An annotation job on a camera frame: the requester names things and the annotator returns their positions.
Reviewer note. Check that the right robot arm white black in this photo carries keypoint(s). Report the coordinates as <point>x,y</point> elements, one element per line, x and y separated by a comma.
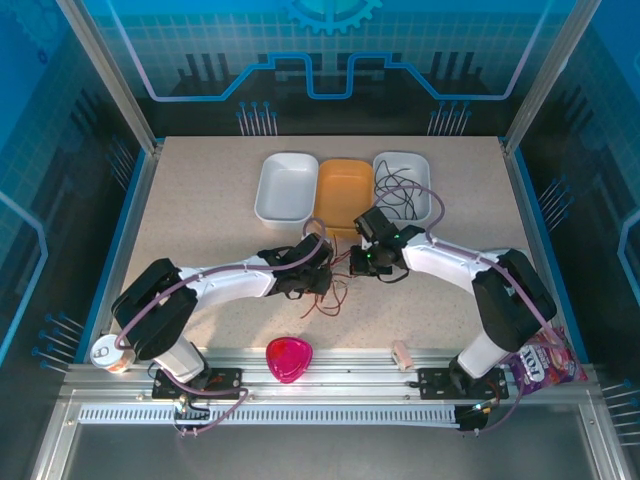
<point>440,260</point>

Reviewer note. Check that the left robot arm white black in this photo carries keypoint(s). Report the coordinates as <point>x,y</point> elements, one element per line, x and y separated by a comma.
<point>230,285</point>

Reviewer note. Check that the orange plastic bin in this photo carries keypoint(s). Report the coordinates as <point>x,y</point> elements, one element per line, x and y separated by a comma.
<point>345,195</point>

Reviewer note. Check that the white plastic bin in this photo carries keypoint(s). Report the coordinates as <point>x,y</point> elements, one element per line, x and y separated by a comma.
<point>287,187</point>
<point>417,165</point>

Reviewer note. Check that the pink heart-shaped box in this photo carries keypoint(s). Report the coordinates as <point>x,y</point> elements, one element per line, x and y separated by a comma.
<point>290,360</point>

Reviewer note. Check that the small pink white block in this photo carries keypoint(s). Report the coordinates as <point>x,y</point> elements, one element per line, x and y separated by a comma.
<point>401,356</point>

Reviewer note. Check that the purple snack bag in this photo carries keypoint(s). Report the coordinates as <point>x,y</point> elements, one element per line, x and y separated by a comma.
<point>545,367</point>

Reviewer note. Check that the metal can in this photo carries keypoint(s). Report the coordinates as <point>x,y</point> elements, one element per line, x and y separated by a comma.
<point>105,352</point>

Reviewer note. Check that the aluminium rail frame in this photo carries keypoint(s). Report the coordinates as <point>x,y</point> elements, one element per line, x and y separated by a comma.
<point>350,372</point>

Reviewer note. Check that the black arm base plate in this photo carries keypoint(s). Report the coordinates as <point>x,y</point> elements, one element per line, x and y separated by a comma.
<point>230,377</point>
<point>432,382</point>

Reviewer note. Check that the aluminium table side rail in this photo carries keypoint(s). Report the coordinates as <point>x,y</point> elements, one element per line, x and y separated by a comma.
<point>529,225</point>
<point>135,225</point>

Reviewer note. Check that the aluminium frame post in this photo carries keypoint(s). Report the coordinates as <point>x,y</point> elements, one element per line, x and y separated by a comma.
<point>537,75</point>
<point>113,75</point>

